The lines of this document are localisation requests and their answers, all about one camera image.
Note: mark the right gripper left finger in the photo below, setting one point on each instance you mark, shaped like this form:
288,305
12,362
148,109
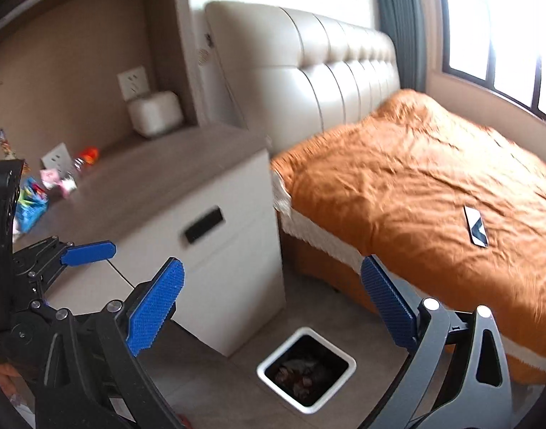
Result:
90,376

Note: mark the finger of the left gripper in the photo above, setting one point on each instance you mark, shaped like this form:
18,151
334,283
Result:
65,255

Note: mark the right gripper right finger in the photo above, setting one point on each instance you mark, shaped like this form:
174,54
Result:
476,391

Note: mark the pink floral wrapper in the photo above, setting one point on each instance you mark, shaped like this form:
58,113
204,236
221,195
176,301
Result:
52,180

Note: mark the white square trash bin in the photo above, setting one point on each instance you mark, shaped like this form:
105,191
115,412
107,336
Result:
306,370

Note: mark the blue snack packet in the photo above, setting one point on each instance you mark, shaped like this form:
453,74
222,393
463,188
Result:
32,204

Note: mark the clear bottle red label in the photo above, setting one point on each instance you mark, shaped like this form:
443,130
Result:
86,158

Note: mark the orange bed cover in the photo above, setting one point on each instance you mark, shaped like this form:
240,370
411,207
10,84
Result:
395,184

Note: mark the cream padded headboard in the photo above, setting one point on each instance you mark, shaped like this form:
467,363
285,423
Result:
292,74

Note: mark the dark framed window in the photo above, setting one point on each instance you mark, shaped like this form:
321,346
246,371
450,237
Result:
499,45

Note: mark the grey green curtain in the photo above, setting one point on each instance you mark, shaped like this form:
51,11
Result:
402,21

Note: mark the white wall socket panel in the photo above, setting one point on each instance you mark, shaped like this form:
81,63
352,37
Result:
59,159

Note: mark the colourful wall stickers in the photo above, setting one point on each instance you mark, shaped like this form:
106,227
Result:
9,153

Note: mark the white wall switch panel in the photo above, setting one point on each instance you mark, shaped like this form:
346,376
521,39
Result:
134,83

